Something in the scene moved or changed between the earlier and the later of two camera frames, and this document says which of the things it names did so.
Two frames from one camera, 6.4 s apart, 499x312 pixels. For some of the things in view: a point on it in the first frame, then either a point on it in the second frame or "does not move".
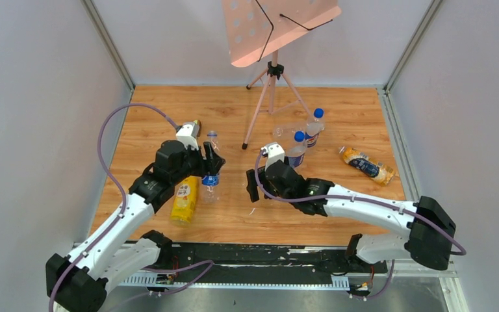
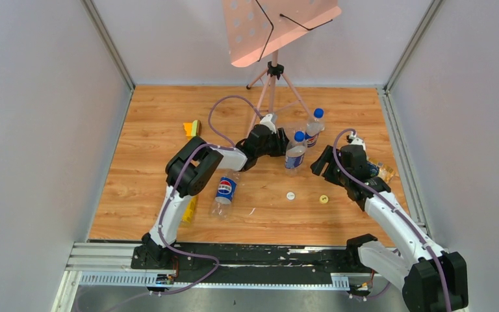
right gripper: (251, 188) -> (326, 157)
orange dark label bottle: (377, 171) does not move
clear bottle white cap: (288, 130) does not move
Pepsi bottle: (210, 183) -> (221, 207)
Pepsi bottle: (314, 127) does not move
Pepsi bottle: (296, 151) does not move
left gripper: (206, 162) -> (273, 140)
